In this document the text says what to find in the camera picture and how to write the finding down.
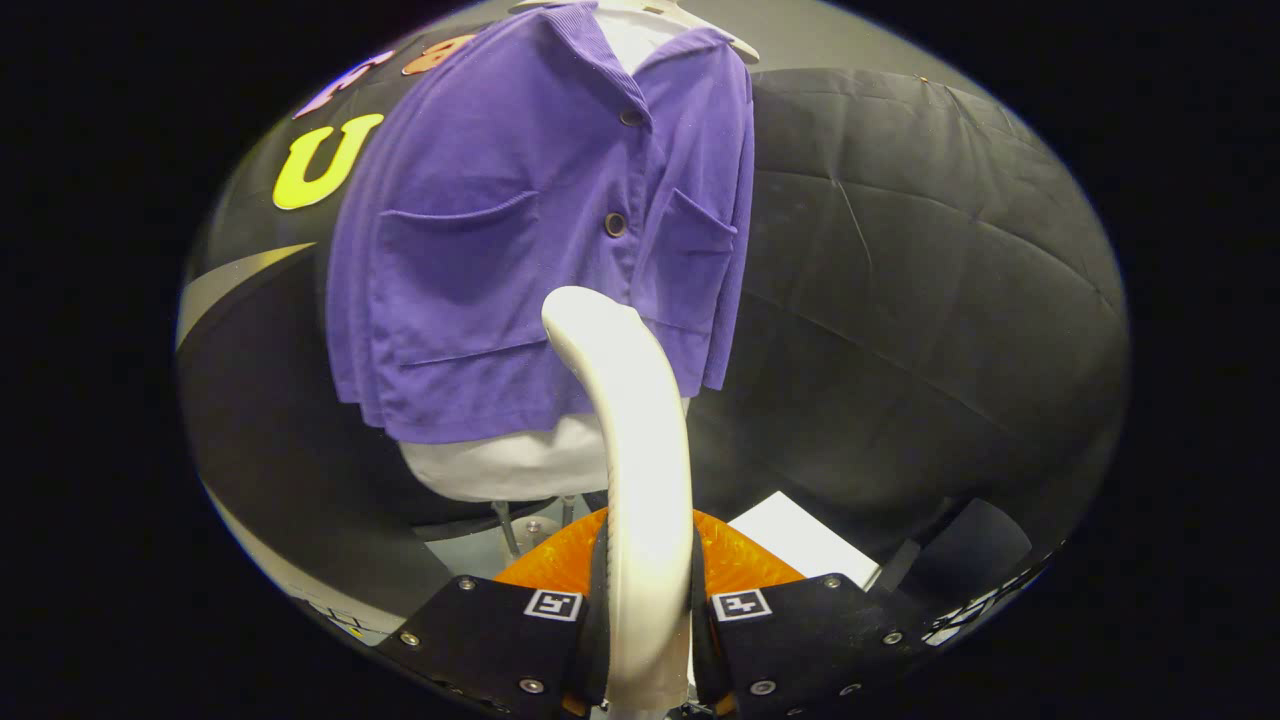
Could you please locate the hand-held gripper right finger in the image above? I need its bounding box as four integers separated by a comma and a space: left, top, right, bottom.
690, 508, 936, 720

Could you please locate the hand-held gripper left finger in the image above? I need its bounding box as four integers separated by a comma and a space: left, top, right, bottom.
375, 508, 613, 720

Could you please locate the white garment steamer head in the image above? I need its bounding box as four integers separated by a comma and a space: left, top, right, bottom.
541, 287, 696, 713

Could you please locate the purple corduroy jacket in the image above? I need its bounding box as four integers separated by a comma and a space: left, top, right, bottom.
325, 3, 756, 446

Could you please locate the metal garment stand base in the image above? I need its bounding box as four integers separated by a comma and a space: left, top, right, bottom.
488, 495, 581, 561

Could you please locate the white padded garment form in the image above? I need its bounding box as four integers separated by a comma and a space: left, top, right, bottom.
398, 8, 691, 503

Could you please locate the white plastic clothes hanger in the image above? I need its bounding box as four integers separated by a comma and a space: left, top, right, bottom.
510, 0, 761, 63

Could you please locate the white paper sheet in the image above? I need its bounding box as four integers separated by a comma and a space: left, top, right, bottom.
728, 490, 883, 591

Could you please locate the black backdrop cloth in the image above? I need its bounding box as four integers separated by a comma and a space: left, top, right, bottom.
178, 30, 1133, 601

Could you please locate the grey drawer cabinet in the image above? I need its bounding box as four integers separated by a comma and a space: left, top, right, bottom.
178, 243, 431, 601

